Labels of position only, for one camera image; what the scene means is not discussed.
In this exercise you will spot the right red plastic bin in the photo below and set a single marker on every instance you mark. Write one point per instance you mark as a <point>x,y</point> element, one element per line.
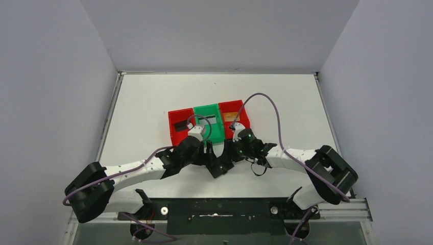
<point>229,111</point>

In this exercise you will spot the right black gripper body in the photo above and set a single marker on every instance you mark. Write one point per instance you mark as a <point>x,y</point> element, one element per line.
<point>242,151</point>

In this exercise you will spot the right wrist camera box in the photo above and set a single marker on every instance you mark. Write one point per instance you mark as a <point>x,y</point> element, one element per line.
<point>236,128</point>

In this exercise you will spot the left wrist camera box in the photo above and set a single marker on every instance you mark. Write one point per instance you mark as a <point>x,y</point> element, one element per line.
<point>196,131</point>

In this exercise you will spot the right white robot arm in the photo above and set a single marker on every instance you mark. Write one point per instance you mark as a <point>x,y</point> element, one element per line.
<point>331,177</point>

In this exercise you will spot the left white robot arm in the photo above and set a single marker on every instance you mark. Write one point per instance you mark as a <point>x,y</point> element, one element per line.
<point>89,194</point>

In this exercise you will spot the left red plastic bin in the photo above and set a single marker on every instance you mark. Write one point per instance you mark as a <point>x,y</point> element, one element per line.
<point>177,116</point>

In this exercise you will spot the red plastic bin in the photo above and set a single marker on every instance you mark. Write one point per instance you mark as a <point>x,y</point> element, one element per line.
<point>229,111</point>
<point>177,116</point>

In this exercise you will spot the black leather card holder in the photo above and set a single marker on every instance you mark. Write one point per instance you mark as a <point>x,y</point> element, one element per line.
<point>220,165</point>

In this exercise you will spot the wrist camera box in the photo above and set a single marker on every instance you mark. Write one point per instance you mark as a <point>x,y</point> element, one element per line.
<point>236,128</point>
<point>196,131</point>

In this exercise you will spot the aluminium table edge rail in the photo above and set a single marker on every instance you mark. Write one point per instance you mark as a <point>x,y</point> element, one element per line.
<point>110,112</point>

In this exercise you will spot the black card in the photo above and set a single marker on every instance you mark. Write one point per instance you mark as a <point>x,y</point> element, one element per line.
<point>180,126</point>

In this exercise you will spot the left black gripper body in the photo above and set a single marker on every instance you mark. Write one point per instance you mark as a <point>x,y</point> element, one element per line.
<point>208,155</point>

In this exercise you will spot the gold credit card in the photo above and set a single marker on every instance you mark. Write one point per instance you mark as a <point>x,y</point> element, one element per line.
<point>230,116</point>

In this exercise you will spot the silver card with magnetic stripe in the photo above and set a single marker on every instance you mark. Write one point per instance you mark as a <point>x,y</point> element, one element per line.
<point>211,118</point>

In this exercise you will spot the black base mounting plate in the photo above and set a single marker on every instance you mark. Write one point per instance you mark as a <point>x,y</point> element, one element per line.
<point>224,216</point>

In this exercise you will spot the green plastic bin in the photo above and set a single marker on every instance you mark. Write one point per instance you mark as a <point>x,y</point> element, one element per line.
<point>212,113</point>

